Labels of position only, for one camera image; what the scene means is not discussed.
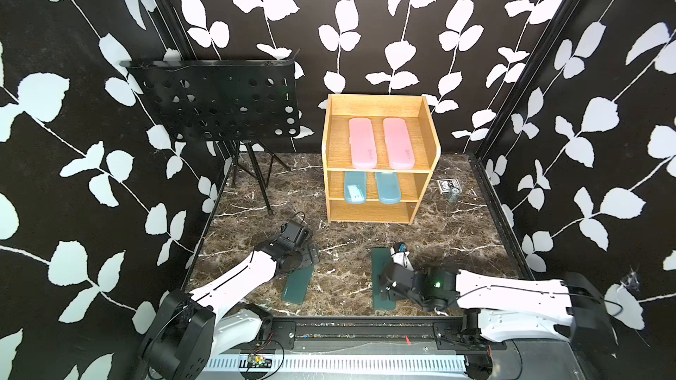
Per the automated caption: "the dark green pencil case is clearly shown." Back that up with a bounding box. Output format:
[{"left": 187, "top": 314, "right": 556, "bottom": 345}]
[
  {"left": 370, "top": 246, "right": 398, "bottom": 311},
  {"left": 282, "top": 266, "right": 313, "bottom": 304}
]

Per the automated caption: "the light blue pencil case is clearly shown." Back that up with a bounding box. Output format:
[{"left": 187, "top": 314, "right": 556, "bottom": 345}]
[
  {"left": 374, "top": 172, "right": 401, "bottom": 205},
  {"left": 343, "top": 172, "right": 368, "bottom": 204}
]

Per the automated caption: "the pink pencil case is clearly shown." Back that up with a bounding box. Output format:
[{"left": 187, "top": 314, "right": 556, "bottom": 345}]
[
  {"left": 349, "top": 118, "right": 378, "bottom": 169},
  {"left": 383, "top": 117, "right": 415, "bottom": 170}
]

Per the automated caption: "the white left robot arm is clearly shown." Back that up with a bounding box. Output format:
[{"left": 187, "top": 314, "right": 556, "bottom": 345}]
[{"left": 139, "top": 241, "right": 320, "bottom": 379}]

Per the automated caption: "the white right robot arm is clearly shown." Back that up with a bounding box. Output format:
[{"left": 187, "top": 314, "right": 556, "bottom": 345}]
[{"left": 378, "top": 262, "right": 617, "bottom": 353}]

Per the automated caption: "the wooden shelf unit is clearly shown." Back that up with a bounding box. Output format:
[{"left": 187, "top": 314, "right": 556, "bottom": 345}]
[{"left": 321, "top": 94, "right": 441, "bottom": 224}]

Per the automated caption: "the small glass jar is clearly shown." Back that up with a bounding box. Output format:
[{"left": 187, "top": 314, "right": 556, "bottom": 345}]
[{"left": 447, "top": 186, "right": 462, "bottom": 204}]

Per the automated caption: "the small printed card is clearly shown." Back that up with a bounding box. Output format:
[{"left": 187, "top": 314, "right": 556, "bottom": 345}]
[{"left": 437, "top": 179, "right": 462, "bottom": 195}]

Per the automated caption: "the black music stand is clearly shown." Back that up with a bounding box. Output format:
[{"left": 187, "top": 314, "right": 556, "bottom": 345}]
[{"left": 121, "top": 59, "right": 301, "bottom": 192}]

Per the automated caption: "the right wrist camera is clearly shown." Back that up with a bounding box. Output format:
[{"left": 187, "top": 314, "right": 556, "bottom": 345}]
[{"left": 390, "top": 242, "right": 414, "bottom": 271}]

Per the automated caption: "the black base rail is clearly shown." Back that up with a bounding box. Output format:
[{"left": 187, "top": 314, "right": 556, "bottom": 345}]
[{"left": 261, "top": 317, "right": 506, "bottom": 355}]

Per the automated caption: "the white perforated cable duct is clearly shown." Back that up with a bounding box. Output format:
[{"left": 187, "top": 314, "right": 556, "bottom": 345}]
[{"left": 204, "top": 354, "right": 468, "bottom": 378}]

